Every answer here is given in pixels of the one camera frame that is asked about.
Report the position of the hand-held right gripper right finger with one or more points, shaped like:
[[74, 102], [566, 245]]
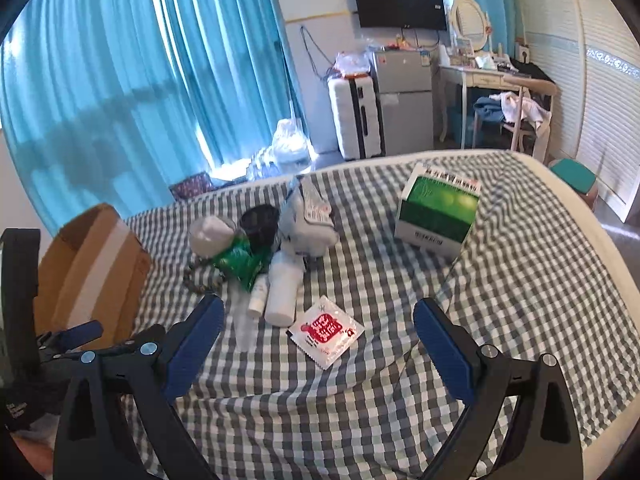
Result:
[[445, 352]]

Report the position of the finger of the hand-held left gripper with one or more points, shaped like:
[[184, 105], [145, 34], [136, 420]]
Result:
[[82, 334]]

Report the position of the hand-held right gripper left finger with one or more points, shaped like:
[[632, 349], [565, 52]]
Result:
[[192, 347]]

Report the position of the brown cardboard box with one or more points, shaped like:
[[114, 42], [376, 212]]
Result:
[[75, 270]]

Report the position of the green snack packet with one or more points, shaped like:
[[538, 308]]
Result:
[[240, 262]]

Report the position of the white toothpaste tube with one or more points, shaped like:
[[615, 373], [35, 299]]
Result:
[[282, 290]]

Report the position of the white tissue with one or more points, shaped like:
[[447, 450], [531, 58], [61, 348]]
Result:
[[210, 235]]

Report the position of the red and white sachet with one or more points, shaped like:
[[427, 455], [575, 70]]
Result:
[[325, 332]]

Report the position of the green and white carton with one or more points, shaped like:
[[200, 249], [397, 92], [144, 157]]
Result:
[[435, 210]]

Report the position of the clear plastic bottle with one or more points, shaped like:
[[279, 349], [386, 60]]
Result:
[[243, 330]]

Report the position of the small white bottle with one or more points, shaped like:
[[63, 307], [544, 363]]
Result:
[[257, 297]]

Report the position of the black cup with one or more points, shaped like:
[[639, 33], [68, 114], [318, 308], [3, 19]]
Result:
[[259, 225]]

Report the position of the patterned bag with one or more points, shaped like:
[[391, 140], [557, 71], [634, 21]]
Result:
[[192, 187]]

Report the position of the white foil bag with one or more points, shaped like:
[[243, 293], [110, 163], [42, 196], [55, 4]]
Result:
[[305, 230]]

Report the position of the pack of water bottles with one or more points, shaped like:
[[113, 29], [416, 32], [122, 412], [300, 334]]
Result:
[[262, 165]]

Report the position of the teal stool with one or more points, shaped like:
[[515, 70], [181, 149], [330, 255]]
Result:
[[572, 175]]

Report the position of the blue garment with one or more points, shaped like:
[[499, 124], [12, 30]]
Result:
[[487, 110]]

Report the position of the grey mini fridge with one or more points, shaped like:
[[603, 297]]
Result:
[[405, 105]]

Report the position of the white garment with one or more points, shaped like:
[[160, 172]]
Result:
[[520, 107]]

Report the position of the white suitcase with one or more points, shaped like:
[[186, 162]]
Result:
[[345, 115]]

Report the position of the wooden desk with mirror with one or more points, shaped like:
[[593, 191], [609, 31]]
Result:
[[470, 75]]

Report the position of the wooden chair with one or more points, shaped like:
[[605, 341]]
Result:
[[540, 87]]

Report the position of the white louvered wardrobe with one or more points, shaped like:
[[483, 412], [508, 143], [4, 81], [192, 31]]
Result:
[[590, 110]]

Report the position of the black bag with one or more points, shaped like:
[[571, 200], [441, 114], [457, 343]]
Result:
[[532, 70]]

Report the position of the white plastic bag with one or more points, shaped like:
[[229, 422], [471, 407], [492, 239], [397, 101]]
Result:
[[352, 65]]

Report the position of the oval white mirror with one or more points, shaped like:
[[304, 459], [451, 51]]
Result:
[[470, 20]]

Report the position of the black wall television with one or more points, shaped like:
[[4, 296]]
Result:
[[400, 5]]

